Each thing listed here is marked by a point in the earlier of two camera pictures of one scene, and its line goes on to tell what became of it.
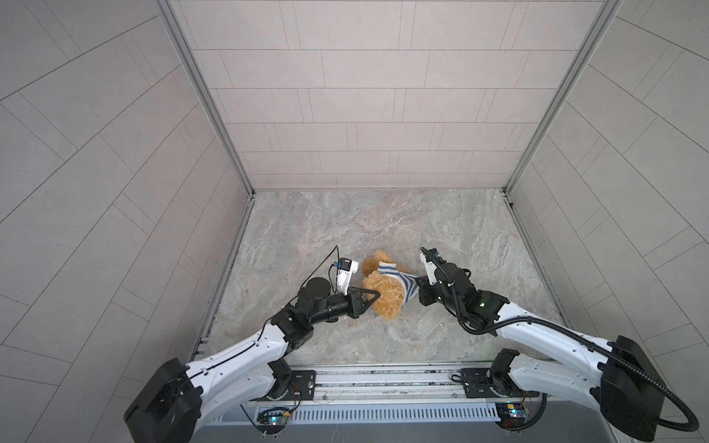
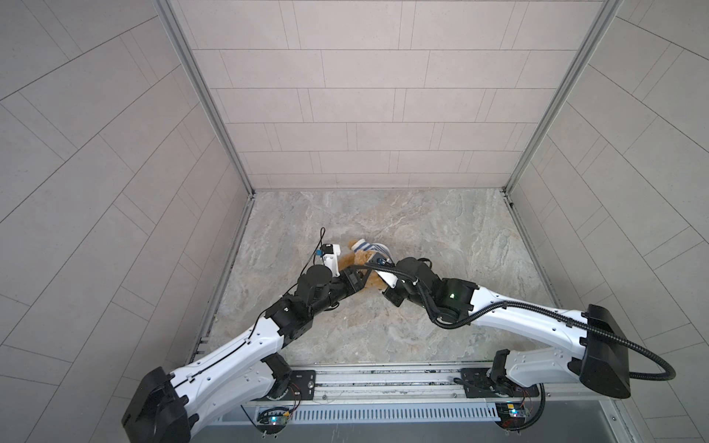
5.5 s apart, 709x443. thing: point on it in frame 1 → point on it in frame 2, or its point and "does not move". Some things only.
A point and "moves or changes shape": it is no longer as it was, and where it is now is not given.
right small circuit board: (511, 414) does not move
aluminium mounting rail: (382, 385) does not move
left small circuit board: (272, 420) does not move
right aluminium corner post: (604, 17) does not move
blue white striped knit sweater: (409, 281) moves or changes shape
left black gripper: (350, 302) → (354, 284)
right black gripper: (424, 286) → (388, 293)
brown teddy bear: (390, 287) moves or changes shape
